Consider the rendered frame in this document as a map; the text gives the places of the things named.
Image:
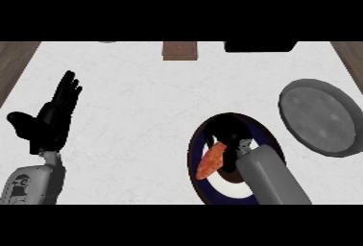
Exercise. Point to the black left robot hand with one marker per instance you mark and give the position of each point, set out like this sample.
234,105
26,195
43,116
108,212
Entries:
54,121

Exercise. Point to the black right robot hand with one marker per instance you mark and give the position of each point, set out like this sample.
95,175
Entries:
226,129

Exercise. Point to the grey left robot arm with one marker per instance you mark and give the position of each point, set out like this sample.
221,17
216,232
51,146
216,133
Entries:
29,184

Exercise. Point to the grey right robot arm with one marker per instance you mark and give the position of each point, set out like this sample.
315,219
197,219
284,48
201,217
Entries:
269,176

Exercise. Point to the dark blue and white plate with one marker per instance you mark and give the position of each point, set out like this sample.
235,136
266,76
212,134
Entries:
226,189

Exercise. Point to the grey round pan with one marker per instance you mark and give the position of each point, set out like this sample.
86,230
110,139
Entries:
321,117

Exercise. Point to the brown wooden block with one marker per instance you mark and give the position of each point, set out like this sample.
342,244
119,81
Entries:
181,50

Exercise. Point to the black appliance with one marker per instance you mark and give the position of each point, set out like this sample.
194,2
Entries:
259,46

